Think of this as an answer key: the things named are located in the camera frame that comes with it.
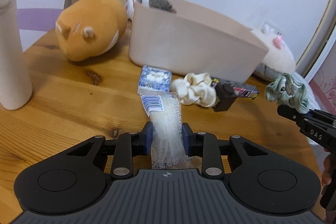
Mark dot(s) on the white red sneaker toy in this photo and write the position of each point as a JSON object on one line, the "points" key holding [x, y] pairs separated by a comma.
{"points": [[129, 6]]}

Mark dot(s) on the white wall socket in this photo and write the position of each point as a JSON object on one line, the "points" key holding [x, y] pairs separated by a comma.
{"points": [[268, 27]]}

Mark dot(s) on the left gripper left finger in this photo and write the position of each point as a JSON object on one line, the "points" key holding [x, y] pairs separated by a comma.
{"points": [[128, 146]]}

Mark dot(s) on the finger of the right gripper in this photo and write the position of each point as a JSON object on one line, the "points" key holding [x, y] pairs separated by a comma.
{"points": [[293, 115]]}

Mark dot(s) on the wooden curved frame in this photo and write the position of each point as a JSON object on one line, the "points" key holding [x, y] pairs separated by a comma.
{"points": [[318, 42]]}

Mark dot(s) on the green plaid scrunchie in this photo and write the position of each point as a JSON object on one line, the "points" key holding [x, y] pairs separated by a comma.
{"points": [[286, 91]]}

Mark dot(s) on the beige plastic storage bin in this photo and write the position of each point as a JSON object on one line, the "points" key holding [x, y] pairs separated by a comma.
{"points": [[194, 39]]}

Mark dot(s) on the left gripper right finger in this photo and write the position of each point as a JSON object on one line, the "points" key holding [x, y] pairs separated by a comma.
{"points": [[204, 145]]}

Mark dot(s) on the small black box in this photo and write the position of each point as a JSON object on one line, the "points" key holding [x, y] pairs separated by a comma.
{"points": [[225, 97]]}

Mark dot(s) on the cream white scrunchie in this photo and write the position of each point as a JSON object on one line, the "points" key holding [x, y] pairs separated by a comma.
{"points": [[195, 89]]}

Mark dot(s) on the grey hedgehog plush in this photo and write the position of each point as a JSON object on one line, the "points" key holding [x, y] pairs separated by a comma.
{"points": [[164, 5]]}

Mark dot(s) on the clear plastic packet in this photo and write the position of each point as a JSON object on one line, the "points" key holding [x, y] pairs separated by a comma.
{"points": [[167, 151]]}

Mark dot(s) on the colourful long flat box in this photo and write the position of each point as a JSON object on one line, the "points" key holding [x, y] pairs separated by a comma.
{"points": [[241, 90]]}

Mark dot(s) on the white cream round plush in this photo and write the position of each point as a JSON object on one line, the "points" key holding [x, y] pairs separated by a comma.
{"points": [[279, 58]]}

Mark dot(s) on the orange hamster plush toy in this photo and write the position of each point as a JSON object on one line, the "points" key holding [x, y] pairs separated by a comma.
{"points": [[89, 28]]}

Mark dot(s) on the cream tall bottle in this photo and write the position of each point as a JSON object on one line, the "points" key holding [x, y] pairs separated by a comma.
{"points": [[16, 85]]}

